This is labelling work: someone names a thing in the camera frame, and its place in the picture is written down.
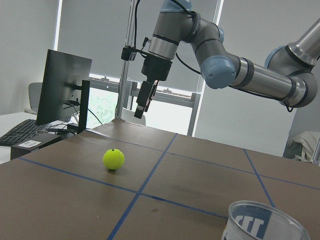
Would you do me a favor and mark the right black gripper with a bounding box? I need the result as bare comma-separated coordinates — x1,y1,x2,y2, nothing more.
134,54,172,118

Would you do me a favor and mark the yellow tennis ball plain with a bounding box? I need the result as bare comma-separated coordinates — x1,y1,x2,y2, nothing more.
102,148,125,170

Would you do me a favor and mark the clear tennis ball tube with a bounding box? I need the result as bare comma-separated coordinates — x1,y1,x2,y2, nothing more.
221,200,310,240

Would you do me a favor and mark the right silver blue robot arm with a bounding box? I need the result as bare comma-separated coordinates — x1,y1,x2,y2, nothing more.
134,0,320,118

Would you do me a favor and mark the white chair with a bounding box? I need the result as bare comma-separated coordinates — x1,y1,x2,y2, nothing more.
121,107,146,126

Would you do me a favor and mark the black computer monitor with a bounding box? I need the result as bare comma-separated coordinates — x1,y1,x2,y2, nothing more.
35,49,92,133

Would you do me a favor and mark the grey chair behind monitor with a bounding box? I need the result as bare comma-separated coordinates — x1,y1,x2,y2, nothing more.
24,82,42,115

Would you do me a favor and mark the black power adapter box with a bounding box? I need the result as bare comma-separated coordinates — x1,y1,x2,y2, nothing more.
10,132,62,160

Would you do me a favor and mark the black keyboard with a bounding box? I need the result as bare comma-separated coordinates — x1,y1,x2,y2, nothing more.
0,119,50,147

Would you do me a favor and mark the white cloth pile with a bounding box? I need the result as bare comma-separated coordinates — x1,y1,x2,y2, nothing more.
288,131,320,163

